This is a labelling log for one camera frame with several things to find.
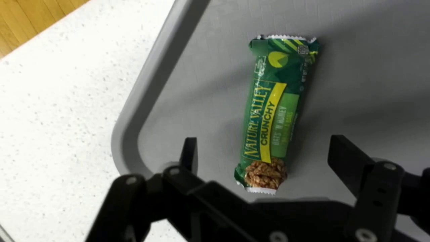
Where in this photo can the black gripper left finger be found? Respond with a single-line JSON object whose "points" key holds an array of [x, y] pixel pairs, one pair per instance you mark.
{"points": [[179, 210]]}

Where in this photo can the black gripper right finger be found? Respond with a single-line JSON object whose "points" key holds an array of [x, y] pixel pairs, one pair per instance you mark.
{"points": [[384, 197]]}

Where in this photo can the green granola bar packet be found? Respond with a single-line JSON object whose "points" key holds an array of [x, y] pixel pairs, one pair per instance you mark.
{"points": [[273, 116]]}

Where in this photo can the grey plastic tray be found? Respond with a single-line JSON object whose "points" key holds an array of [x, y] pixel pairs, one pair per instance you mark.
{"points": [[358, 89]]}

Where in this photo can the wooden base cabinet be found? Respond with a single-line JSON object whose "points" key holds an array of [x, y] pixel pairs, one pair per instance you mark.
{"points": [[27, 18]]}

